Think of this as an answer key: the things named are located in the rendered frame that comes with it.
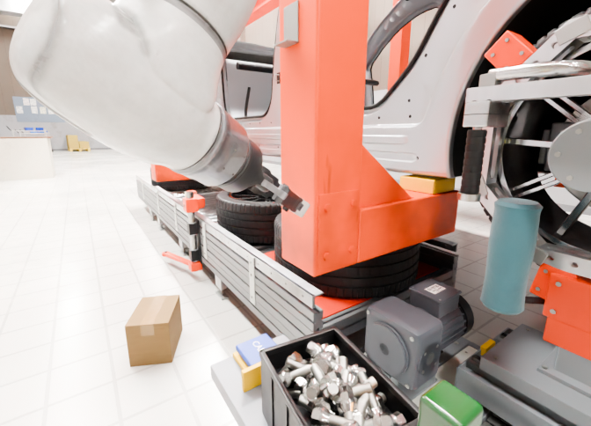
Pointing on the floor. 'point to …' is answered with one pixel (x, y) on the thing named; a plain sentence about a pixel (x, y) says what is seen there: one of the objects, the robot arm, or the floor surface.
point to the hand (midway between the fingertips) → (295, 204)
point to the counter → (25, 157)
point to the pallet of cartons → (76, 143)
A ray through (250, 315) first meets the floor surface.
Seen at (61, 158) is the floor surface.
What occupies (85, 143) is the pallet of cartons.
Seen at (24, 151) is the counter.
